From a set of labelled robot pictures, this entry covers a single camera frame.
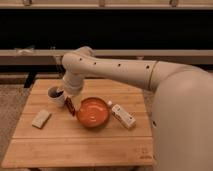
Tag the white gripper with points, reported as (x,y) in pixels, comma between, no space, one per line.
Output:
(73,85)

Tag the brown snack bar wrapper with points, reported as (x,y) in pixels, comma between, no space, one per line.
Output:
(70,106)

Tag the orange ceramic bowl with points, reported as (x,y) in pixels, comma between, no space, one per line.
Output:
(93,112)

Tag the upper wooden shelf rail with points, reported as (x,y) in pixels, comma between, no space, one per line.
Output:
(107,4)

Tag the beige sponge block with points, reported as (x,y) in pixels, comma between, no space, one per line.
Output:
(41,118)

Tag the wooden table board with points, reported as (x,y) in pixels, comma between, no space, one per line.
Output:
(63,142)

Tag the white mug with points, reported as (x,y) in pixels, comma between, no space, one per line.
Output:
(56,96)

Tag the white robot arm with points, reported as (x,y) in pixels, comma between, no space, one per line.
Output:
(182,109)

